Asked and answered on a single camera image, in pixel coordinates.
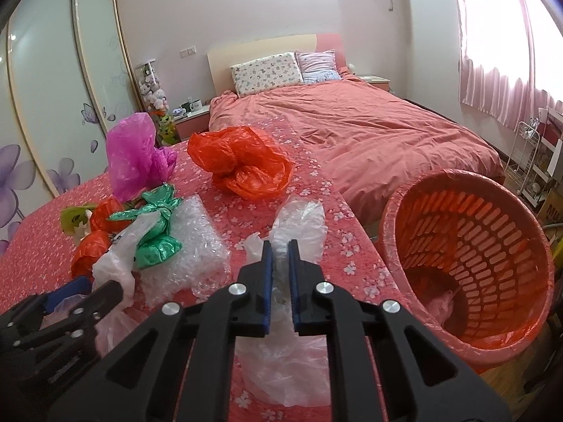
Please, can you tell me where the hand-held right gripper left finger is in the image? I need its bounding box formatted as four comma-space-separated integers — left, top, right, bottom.
46, 239, 276, 422

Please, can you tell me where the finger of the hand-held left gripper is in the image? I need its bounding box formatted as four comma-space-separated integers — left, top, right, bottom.
66, 280, 125, 339
43, 275, 92, 315

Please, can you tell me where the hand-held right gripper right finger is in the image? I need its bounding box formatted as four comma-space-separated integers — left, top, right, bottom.
288, 239, 513, 422

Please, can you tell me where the white plastic bag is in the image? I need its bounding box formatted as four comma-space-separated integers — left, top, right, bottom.
57, 215, 152, 354

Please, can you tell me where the clear plastic bag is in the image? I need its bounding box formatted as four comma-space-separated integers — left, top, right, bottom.
238, 200, 331, 407

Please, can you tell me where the light green plastic bag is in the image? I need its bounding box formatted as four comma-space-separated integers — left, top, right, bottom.
61, 203, 97, 242

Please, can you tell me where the bubble wrap sheet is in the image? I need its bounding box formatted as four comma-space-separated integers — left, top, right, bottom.
141, 193, 232, 306

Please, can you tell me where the orange plastic laundry basket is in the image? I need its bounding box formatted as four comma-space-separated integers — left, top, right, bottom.
379, 169, 556, 372

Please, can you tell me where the small orange plastic bag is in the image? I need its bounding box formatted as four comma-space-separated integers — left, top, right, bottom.
90, 198, 129, 235
70, 231, 113, 279

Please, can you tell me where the shiny green foil bag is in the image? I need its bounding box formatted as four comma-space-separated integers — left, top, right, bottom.
109, 185, 183, 270

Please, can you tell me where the red floral bedspread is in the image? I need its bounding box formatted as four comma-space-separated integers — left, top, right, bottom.
0, 119, 397, 422

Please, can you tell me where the large red plastic bag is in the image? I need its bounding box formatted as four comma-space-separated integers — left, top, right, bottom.
187, 126, 295, 200

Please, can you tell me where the magenta plastic bag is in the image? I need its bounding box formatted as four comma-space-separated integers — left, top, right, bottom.
107, 113, 177, 200

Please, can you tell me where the pink plastic bag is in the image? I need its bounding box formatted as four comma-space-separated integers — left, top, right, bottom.
413, 288, 460, 330

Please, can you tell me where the bed with pink duvet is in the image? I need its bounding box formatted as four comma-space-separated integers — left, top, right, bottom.
209, 70, 506, 225

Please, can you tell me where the green plush toy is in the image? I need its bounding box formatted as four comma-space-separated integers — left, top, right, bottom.
152, 112, 177, 146

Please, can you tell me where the pink and white nightstand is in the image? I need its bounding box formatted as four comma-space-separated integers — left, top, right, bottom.
173, 104, 211, 143
356, 75, 391, 94

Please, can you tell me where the floral sliding door wardrobe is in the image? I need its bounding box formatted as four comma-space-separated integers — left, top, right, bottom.
0, 0, 146, 256

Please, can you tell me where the white patterned pillow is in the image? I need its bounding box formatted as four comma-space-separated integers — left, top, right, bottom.
230, 52, 304, 97

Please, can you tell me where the clear tube of plush toys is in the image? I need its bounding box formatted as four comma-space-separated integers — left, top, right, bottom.
134, 59, 170, 113

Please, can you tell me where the pink striped pillow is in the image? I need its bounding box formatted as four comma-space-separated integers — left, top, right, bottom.
295, 50, 343, 84

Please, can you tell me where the beige and pink headboard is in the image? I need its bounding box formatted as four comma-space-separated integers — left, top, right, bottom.
207, 33, 348, 97

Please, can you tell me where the cardboard box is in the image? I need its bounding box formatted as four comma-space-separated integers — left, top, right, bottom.
543, 189, 563, 225

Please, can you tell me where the white desk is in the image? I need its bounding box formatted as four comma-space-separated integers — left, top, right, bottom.
532, 108, 563, 203

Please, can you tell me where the pink curtain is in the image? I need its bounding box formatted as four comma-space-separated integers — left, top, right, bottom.
449, 0, 563, 133

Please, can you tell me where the white wire rack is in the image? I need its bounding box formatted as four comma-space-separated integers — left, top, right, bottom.
505, 119, 544, 194

